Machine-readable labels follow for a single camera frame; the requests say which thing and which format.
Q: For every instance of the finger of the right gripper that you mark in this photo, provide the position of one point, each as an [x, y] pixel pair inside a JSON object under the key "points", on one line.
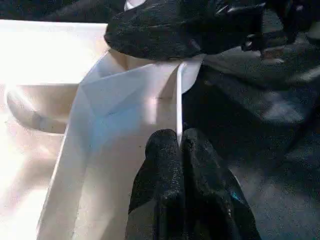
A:
{"points": [[160, 32]]}

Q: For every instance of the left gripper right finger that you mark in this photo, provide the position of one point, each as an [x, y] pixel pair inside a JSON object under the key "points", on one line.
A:
{"points": [[212, 195]]}

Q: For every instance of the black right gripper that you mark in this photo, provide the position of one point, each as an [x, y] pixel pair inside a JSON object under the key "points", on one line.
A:
{"points": [[270, 25]]}

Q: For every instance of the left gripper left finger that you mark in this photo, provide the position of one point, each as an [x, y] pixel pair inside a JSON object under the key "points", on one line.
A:
{"points": [[160, 190]]}

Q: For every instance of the white plastic table leg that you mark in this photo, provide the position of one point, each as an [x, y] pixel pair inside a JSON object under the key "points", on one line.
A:
{"points": [[133, 3]]}

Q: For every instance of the white plastic table top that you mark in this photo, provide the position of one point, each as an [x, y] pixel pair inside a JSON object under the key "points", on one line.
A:
{"points": [[100, 105]]}

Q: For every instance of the black plastic mat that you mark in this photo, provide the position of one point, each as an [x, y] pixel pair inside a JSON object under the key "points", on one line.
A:
{"points": [[262, 125]]}

